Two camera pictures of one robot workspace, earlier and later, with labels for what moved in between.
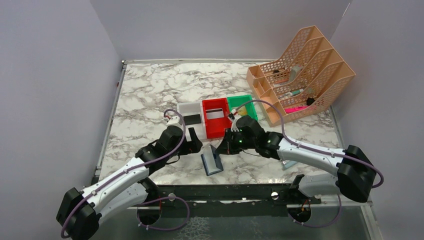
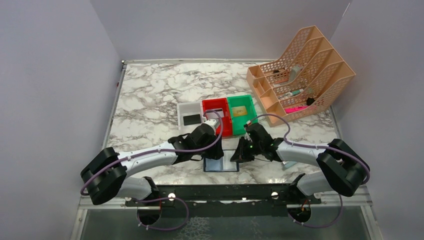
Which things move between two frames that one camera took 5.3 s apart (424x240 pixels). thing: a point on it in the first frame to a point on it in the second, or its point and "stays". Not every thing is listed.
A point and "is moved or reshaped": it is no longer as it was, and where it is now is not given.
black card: [192, 119] stays
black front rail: [234, 200] stays
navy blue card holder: [212, 162] is moved or reshaped
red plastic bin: [215, 127] stays
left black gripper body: [191, 143] to [213, 151]
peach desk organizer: [307, 78] stays
